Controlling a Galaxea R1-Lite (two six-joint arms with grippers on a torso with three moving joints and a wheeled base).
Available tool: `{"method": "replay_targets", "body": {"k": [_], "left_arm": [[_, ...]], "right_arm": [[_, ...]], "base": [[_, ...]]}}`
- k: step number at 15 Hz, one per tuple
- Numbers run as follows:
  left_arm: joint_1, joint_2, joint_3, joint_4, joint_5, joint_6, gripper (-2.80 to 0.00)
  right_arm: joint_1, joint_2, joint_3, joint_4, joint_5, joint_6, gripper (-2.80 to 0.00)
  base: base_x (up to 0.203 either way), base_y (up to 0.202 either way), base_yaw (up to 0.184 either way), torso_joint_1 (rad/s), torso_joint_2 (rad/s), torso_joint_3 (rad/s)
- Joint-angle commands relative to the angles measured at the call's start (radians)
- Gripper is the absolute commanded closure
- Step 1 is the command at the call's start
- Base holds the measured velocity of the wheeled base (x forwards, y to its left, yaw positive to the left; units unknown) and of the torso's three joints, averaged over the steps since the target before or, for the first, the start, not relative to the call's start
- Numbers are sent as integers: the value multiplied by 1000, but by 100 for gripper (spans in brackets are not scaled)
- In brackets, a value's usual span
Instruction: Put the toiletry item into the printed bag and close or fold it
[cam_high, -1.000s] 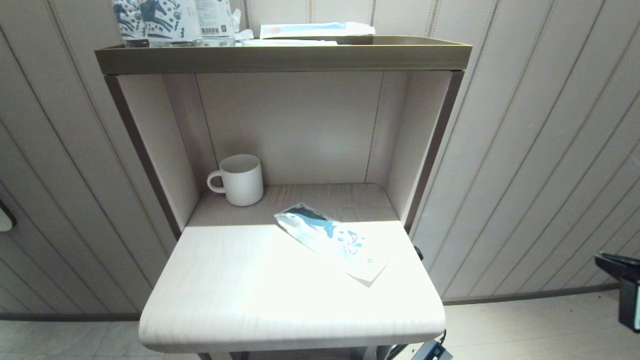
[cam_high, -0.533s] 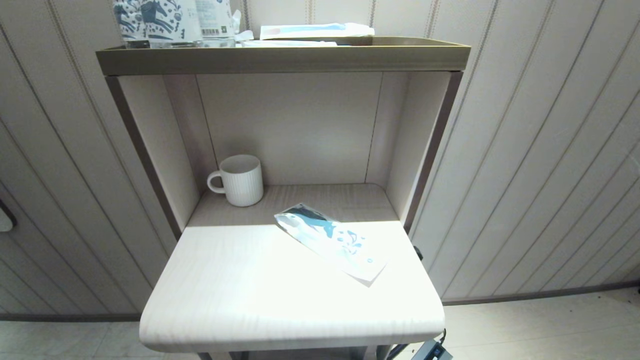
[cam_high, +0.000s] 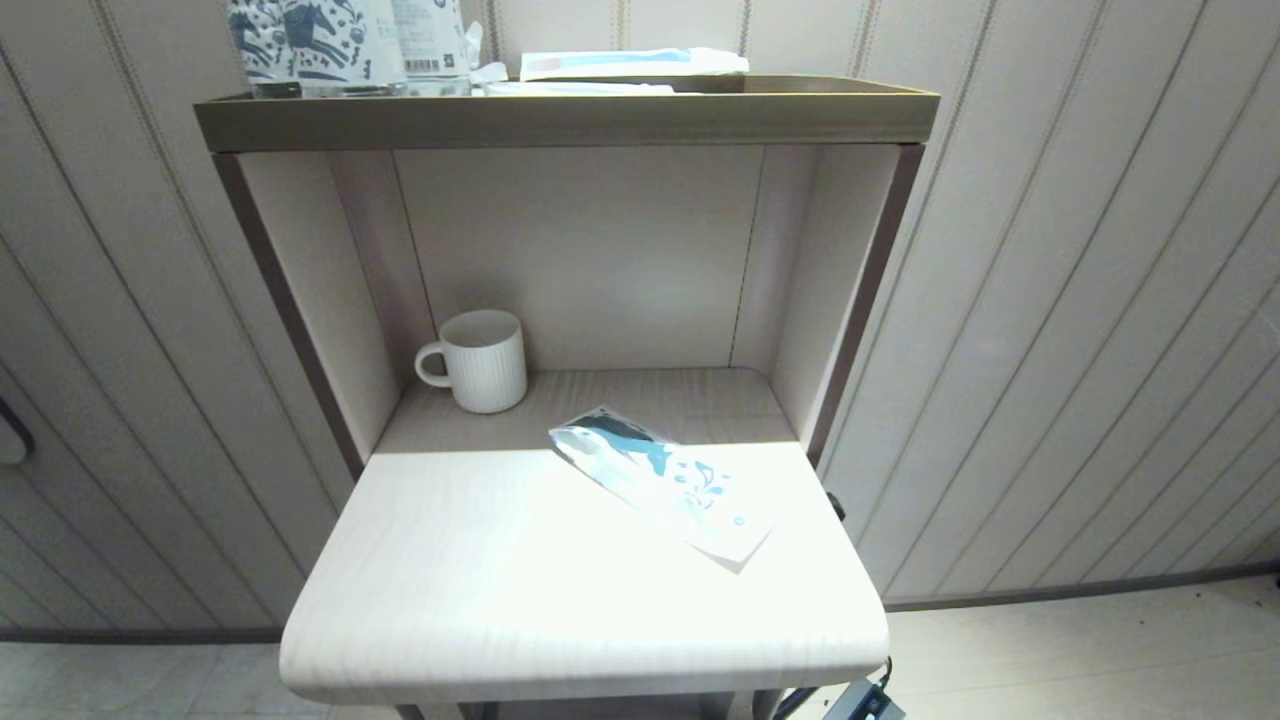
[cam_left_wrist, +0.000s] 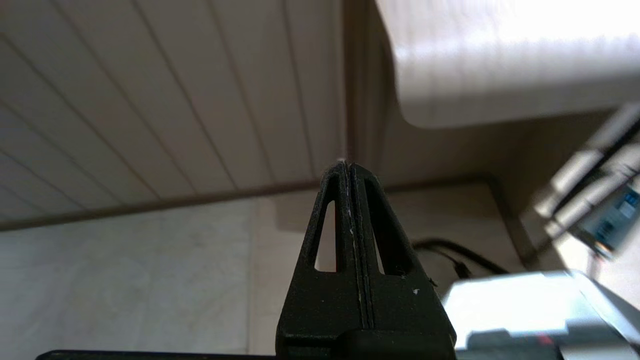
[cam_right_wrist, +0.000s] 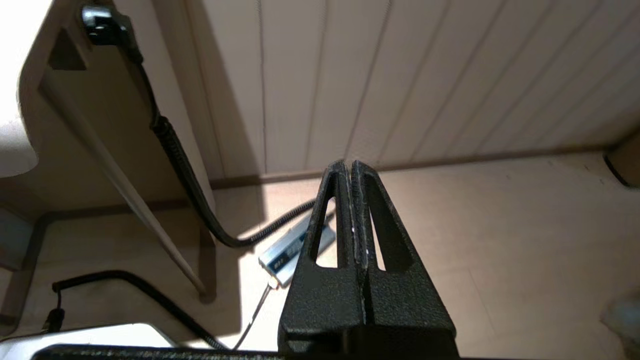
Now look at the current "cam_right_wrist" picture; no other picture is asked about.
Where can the silver white robot torso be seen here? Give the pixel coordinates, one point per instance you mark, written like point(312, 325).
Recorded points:
point(100, 336)

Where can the black device with blue light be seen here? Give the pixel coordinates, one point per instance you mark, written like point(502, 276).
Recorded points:
point(280, 257)

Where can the brown object with black rim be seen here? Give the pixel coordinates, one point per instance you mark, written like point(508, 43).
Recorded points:
point(625, 165)

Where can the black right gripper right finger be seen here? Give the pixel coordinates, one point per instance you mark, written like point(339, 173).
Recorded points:
point(410, 310)

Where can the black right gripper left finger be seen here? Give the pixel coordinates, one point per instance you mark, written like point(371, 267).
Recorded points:
point(320, 310)

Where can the black desk knob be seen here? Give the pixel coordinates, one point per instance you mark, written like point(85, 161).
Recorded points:
point(105, 25)

